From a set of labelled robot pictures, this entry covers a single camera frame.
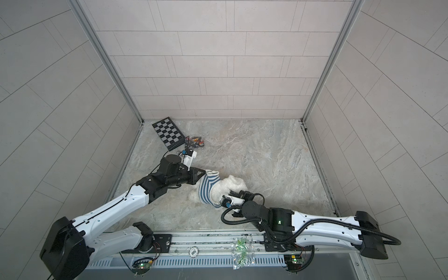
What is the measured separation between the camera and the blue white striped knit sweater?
2.41 ft

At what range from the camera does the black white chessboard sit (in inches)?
40.7

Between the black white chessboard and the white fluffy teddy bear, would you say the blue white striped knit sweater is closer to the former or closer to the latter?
the white fluffy teddy bear

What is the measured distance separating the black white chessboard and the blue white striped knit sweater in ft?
1.19
